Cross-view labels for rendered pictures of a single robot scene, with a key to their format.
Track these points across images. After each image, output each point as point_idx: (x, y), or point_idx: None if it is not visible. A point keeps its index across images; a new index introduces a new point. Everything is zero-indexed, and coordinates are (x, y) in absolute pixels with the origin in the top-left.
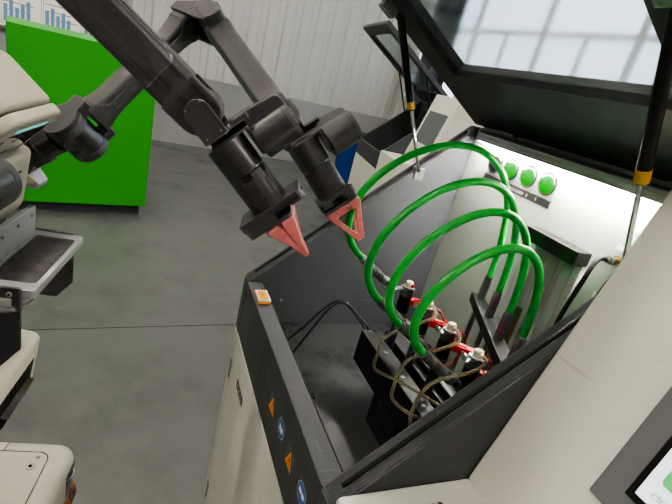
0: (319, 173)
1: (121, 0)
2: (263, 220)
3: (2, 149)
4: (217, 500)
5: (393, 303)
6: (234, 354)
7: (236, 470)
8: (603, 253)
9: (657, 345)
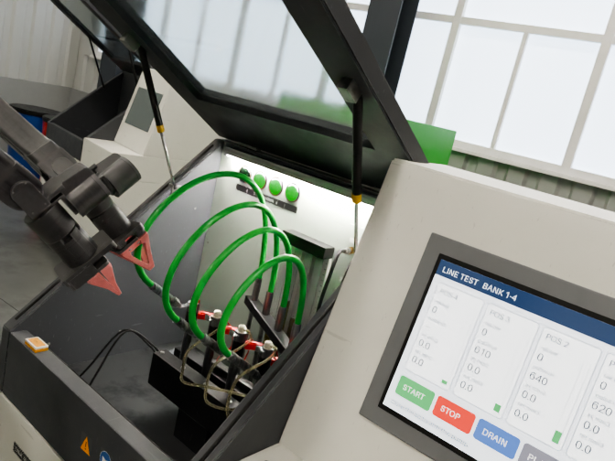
0: (108, 216)
1: None
2: (84, 272)
3: None
4: None
5: (166, 321)
6: (0, 417)
7: None
8: (341, 245)
9: (381, 308)
